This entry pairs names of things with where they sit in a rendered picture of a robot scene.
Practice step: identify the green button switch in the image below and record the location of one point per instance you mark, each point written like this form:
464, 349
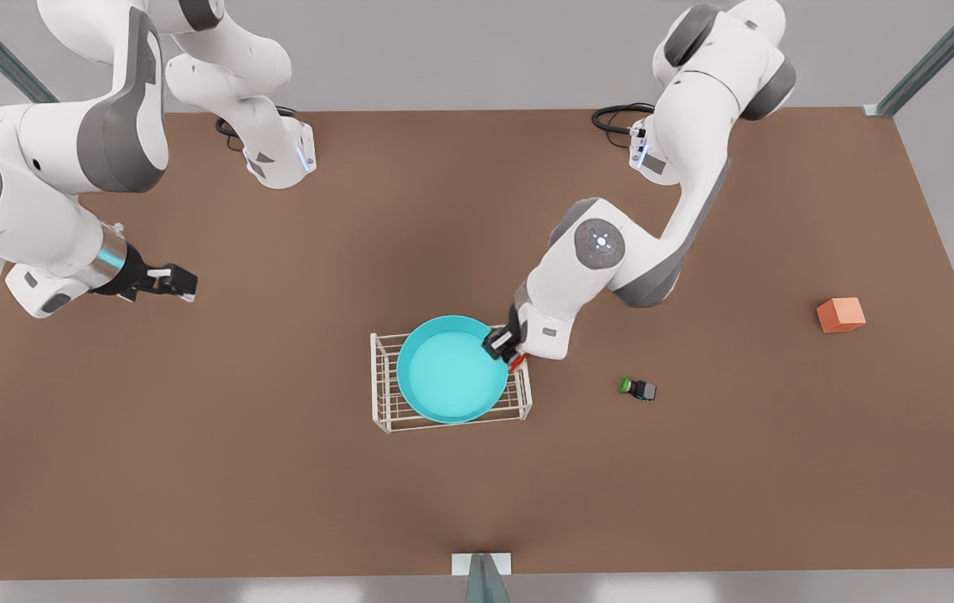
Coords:
640, 389

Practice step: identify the red button switch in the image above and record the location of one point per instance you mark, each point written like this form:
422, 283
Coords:
517, 362

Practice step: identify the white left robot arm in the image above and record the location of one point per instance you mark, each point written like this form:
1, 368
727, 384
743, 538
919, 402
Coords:
694, 117

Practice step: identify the cyan round plate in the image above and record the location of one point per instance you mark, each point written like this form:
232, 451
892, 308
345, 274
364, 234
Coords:
451, 373

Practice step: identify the orange box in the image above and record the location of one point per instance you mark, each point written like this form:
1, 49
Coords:
840, 315

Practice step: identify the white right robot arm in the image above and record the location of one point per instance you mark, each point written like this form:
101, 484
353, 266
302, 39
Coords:
41, 159

